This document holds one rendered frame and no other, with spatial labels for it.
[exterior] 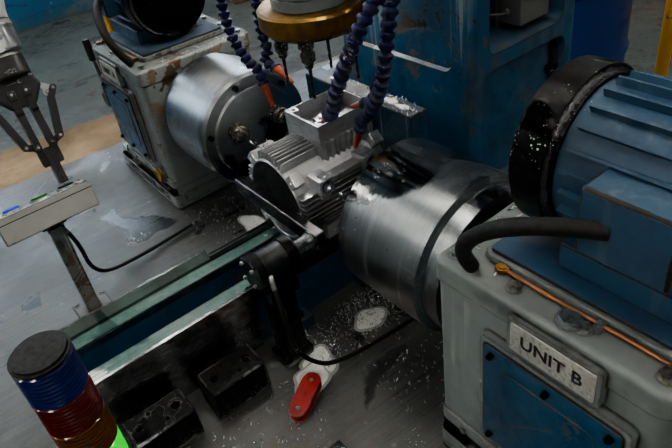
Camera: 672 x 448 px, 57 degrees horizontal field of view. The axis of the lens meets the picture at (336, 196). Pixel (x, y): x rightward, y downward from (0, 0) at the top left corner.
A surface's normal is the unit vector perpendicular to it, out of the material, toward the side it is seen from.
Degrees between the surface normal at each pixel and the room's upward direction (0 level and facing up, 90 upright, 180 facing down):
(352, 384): 0
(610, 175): 0
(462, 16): 90
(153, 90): 90
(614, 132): 40
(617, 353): 0
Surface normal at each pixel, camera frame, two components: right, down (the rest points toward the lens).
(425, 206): -0.52, -0.46
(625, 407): -0.77, 0.44
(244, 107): 0.62, 0.38
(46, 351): -0.13, -0.81
